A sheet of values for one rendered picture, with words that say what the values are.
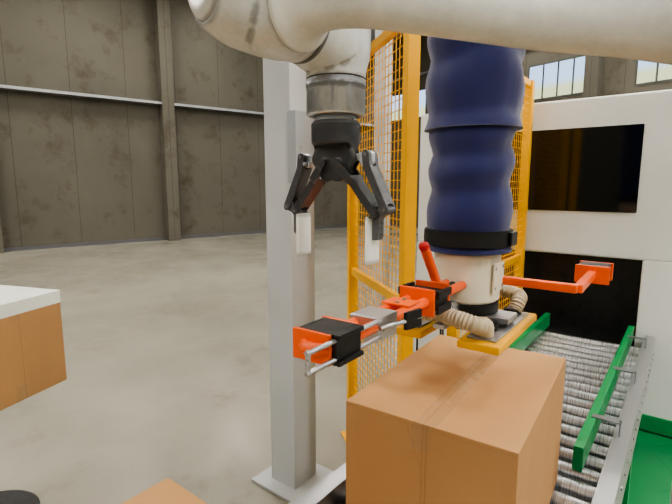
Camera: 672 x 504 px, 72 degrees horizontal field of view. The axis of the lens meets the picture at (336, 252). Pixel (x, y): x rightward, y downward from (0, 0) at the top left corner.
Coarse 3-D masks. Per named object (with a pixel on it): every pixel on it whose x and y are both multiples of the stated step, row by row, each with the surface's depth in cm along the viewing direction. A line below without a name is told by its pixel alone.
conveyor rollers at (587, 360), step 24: (552, 336) 281; (576, 336) 280; (576, 360) 246; (600, 360) 247; (576, 384) 215; (600, 384) 216; (624, 384) 218; (576, 408) 191; (576, 432) 174; (600, 432) 177; (600, 456) 161; (576, 480) 150
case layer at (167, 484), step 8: (168, 480) 145; (152, 488) 141; (160, 488) 141; (168, 488) 141; (176, 488) 141; (184, 488) 141; (136, 496) 138; (144, 496) 138; (152, 496) 138; (160, 496) 138; (168, 496) 138; (176, 496) 138; (184, 496) 138; (192, 496) 138
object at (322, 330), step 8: (320, 320) 77; (328, 320) 77; (336, 320) 77; (344, 320) 77; (296, 328) 73; (304, 328) 73; (312, 328) 73; (320, 328) 73; (328, 328) 73; (336, 328) 73; (344, 328) 73; (296, 336) 73; (304, 336) 72; (312, 336) 71; (320, 336) 70; (328, 336) 69; (296, 344) 74; (296, 352) 74; (328, 352) 70; (312, 360) 72; (320, 360) 71
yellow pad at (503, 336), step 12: (504, 324) 118; (516, 324) 118; (528, 324) 122; (468, 336) 109; (504, 336) 110; (516, 336) 113; (468, 348) 107; (480, 348) 105; (492, 348) 103; (504, 348) 106
